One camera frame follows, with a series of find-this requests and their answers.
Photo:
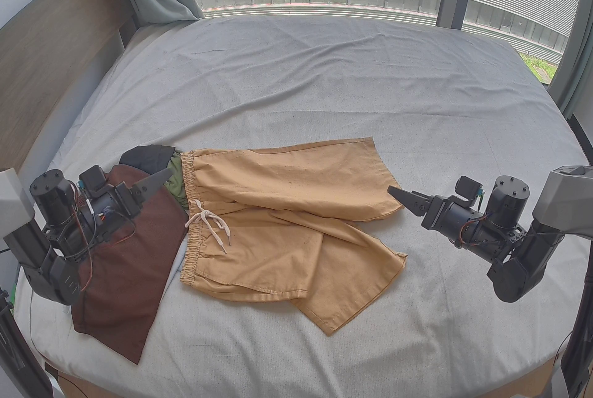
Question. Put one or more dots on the black garment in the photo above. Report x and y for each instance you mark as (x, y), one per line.
(143, 157)

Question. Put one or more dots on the tan shorts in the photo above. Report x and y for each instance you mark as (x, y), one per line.
(287, 183)

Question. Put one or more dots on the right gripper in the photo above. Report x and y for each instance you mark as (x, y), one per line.
(447, 218)

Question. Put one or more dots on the green garment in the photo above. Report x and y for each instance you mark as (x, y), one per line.
(176, 183)

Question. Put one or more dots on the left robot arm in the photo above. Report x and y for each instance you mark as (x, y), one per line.
(51, 197)

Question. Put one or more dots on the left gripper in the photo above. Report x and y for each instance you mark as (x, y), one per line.
(118, 204)

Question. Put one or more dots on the bed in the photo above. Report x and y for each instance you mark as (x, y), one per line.
(347, 86)

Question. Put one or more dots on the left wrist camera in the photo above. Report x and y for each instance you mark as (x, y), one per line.
(92, 181)

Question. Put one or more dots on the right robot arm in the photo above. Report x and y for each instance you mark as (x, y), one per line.
(509, 197)

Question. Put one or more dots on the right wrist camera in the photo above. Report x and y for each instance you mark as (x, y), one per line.
(468, 188)

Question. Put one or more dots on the brown garment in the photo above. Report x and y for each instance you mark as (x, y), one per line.
(125, 289)

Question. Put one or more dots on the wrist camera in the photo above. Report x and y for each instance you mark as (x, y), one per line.
(92, 181)
(468, 188)

